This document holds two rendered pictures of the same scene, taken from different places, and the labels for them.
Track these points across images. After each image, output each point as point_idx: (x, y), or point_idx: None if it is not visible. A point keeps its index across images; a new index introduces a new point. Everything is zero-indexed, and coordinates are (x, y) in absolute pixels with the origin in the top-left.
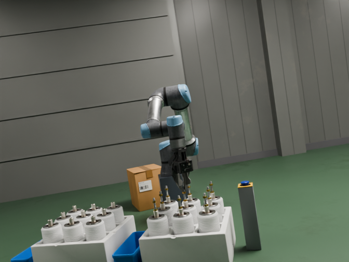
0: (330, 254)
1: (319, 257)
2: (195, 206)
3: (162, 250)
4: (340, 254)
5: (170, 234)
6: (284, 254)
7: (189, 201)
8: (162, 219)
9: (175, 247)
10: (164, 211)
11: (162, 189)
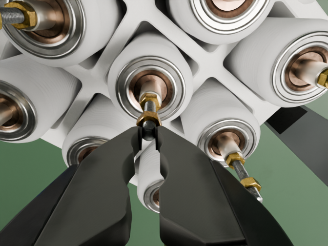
0: (295, 183)
1: (280, 181)
2: (186, 105)
3: None
4: (300, 189)
5: (66, 132)
6: (265, 151)
7: (208, 14)
8: (25, 141)
9: None
10: (47, 60)
11: None
